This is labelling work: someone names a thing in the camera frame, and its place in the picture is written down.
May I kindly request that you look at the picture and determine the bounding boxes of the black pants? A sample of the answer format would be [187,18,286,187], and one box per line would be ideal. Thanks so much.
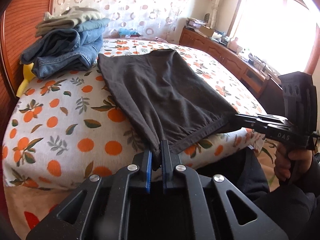
[98,49,239,161]

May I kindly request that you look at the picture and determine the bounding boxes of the person's right hand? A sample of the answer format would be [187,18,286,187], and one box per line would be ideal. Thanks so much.
[274,142,313,181]

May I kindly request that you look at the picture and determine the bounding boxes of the wooden sideboard cabinet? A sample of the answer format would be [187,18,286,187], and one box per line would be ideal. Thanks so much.
[179,27,285,115]

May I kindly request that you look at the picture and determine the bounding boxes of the floral pink blanket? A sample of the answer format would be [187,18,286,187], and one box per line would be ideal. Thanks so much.
[4,186,71,239]

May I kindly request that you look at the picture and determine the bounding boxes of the person's dark clothed body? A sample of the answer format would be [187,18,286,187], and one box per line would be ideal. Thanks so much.
[197,148,319,239]

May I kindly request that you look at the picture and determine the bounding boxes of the orange-print bed sheet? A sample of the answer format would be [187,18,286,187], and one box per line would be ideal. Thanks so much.
[2,39,266,190]

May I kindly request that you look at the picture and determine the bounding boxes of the white jug bottle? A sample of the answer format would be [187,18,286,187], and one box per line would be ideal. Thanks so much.
[227,37,238,53]

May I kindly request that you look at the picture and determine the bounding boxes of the window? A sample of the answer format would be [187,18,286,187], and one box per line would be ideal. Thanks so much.
[230,0,318,74]

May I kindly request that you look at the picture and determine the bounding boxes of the cardboard box on cabinet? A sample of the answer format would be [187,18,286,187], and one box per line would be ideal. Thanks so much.
[199,26,214,38]

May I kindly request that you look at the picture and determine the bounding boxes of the yellow plush toy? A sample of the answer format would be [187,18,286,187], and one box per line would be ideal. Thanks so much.
[16,63,36,98]

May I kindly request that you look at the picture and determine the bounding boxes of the stack of books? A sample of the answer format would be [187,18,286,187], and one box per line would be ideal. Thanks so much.
[185,17,206,29]

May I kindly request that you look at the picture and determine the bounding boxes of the dark blue folded jeans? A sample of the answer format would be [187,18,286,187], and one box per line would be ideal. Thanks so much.
[20,27,105,79]

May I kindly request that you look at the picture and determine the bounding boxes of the window curtain drape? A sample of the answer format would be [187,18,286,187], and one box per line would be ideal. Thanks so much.
[207,0,230,29]

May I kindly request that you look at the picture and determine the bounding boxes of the light blue folded jeans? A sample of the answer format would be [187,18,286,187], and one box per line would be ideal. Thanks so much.
[74,18,110,46]

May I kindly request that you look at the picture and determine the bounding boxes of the box with blue cloth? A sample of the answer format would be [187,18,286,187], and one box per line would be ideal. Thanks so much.
[118,28,140,38]

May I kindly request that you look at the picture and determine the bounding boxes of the circle-pattern sheer curtain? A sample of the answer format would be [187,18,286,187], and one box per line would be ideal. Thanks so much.
[53,0,195,43]

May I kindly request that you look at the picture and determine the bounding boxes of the beige folded pants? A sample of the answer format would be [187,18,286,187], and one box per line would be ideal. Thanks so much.
[35,7,104,37]

